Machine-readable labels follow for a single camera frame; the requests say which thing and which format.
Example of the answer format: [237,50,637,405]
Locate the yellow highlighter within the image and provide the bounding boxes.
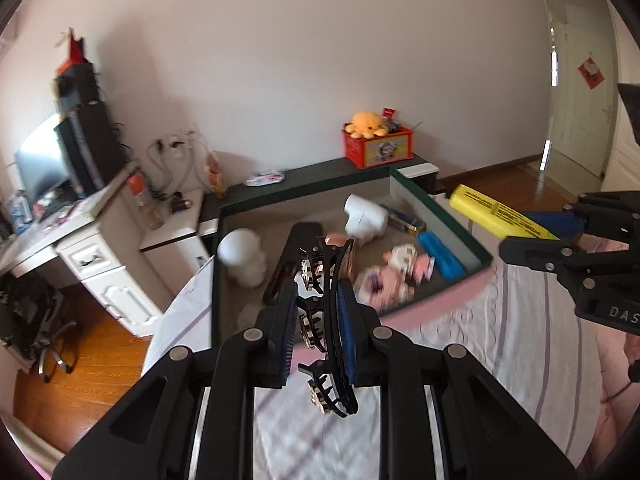
[449,184,560,241]

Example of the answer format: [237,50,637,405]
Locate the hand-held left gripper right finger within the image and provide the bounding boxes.
[336,280,578,480]

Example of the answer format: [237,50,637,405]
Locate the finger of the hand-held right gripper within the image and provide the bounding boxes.
[527,192,640,242]
[500,236,592,283]

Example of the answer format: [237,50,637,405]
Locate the white drawer unit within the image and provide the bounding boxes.
[55,225,201,339]

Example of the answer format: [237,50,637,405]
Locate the person's right hand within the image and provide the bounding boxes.
[597,332,640,463]

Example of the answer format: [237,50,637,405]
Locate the red printed storage box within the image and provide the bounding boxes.
[342,127,415,169]

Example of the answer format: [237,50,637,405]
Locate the red cap bottle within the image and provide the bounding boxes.
[129,175,151,209]

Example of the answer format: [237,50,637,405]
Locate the pink shallow box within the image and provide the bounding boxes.
[210,165,496,349]

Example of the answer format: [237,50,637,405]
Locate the red door ornament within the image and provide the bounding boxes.
[577,57,606,91]

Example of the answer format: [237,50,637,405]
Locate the blue plastic bar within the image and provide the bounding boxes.
[417,231,466,279]

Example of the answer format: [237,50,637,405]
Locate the black white low cabinet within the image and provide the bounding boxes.
[200,155,441,241]

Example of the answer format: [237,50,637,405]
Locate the black rhinestone hair clip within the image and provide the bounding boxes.
[297,235,361,419]

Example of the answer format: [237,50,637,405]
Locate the orange bagged figure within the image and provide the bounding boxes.
[206,151,229,197]

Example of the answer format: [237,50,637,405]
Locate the wall power outlets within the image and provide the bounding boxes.
[150,132,199,154]

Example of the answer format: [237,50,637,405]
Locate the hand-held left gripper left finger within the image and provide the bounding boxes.
[52,280,301,480]

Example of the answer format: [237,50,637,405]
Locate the white door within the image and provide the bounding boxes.
[542,0,621,179]

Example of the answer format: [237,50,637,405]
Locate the orange octopus plush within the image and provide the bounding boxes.
[345,111,390,140]

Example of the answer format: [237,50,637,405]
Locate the black computer tower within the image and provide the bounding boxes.
[54,102,126,196]

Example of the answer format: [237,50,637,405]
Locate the white plug adapter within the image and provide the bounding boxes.
[344,194,389,246]

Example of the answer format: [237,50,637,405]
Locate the blue carton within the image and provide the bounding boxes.
[9,191,34,231]

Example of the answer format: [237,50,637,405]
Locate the black speaker box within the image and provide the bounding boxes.
[52,62,99,114]

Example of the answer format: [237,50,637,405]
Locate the printed plastic packet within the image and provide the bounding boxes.
[245,171,286,187]

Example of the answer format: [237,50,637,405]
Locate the black office chair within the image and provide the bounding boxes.
[0,272,77,382]

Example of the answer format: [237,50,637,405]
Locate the red desk calendar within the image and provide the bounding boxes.
[55,30,94,76]

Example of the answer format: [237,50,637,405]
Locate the black computer monitor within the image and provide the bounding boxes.
[14,112,71,201]

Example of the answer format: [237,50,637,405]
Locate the white round figurine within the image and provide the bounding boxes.
[217,228,266,289]

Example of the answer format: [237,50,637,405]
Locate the white nightstand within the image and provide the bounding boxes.
[139,189,221,281]

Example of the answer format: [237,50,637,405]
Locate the white desk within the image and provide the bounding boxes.
[0,160,141,281]

